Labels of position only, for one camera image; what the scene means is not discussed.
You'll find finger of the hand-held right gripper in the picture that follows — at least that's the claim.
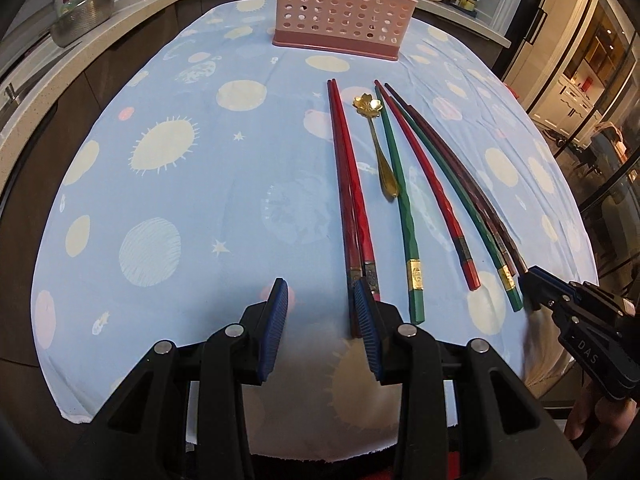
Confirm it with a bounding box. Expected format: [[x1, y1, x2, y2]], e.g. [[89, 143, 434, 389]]
[[529, 266, 583, 302], [518, 272, 563, 317]]

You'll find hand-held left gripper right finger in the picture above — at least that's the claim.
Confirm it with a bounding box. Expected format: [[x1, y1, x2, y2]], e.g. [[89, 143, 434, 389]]
[[352, 282, 588, 480]]

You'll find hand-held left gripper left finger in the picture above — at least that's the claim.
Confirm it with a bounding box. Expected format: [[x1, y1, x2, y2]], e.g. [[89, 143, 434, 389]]
[[70, 278, 291, 480]]

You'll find green chopstick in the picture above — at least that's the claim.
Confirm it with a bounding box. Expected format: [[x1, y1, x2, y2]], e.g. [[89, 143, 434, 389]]
[[387, 95, 525, 312], [375, 87, 426, 325]]

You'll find gold flower spoon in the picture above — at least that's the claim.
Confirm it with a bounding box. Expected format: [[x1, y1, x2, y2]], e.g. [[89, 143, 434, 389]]
[[352, 94, 401, 199]]

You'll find pink perforated utensil holder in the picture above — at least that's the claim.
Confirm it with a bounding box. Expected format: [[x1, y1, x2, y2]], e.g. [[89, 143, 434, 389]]
[[272, 0, 417, 63]]

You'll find person's right hand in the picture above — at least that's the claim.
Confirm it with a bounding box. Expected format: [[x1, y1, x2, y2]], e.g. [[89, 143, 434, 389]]
[[565, 387, 638, 443]]

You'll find blue printed tablecloth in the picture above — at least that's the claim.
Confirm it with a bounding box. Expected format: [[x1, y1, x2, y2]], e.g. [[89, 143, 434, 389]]
[[32, 0, 601, 462]]

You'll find white sideboard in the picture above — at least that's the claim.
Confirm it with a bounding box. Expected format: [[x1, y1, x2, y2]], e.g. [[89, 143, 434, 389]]
[[530, 74, 592, 128]]

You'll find beige tall cabinet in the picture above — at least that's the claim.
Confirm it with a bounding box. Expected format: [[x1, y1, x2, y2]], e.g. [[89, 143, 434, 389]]
[[502, 0, 598, 111]]

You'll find metal colander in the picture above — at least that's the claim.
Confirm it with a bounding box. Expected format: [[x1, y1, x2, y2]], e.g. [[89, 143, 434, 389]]
[[49, 0, 119, 49]]

